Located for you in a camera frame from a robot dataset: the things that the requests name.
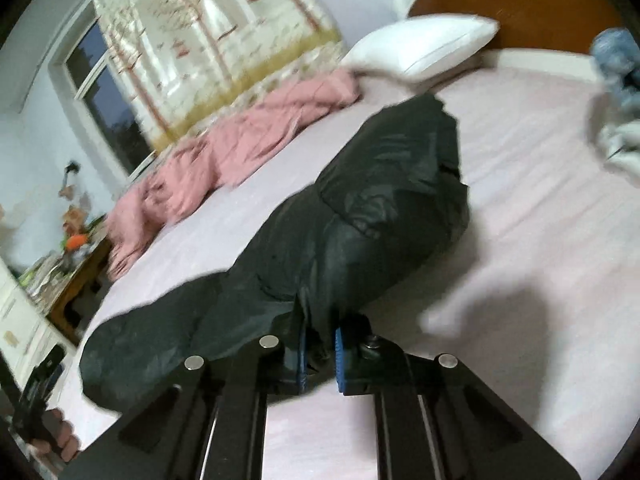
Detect black puffer jacket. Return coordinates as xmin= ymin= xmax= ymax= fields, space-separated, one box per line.
xmin=79 ymin=93 xmax=470 ymax=412

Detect folded blue white clothes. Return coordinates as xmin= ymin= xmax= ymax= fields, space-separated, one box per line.
xmin=590 ymin=28 xmax=639 ymax=182

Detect person's left hand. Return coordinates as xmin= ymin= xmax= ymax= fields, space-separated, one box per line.
xmin=29 ymin=408 xmax=80 ymax=466

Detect white cabinet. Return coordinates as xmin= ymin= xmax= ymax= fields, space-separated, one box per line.
xmin=0 ymin=261 xmax=76 ymax=388

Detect brown wooden side table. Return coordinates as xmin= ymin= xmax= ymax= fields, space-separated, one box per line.
xmin=46 ymin=237 xmax=112 ymax=347

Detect clutter pile on table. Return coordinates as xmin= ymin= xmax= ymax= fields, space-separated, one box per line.
xmin=17 ymin=214 xmax=106 ymax=316

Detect orange toy on table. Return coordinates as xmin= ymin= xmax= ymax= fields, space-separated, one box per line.
xmin=64 ymin=233 xmax=90 ymax=252

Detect pink quilted comforter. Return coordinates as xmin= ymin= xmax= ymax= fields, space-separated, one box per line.
xmin=106 ymin=70 xmax=360 ymax=282

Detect white pillow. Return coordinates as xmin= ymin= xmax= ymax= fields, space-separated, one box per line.
xmin=341 ymin=13 xmax=500 ymax=84

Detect tree pattern curtain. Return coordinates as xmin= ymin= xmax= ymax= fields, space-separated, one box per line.
xmin=92 ymin=0 xmax=346 ymax=153

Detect wooden white headboard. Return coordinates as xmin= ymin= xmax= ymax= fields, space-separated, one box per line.
xmin=394 ymin=0 xmax=625 ymax=82

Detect white frame window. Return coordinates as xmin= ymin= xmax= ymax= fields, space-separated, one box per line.
xmin=50 ymin=0 xmax=155 ymax=193

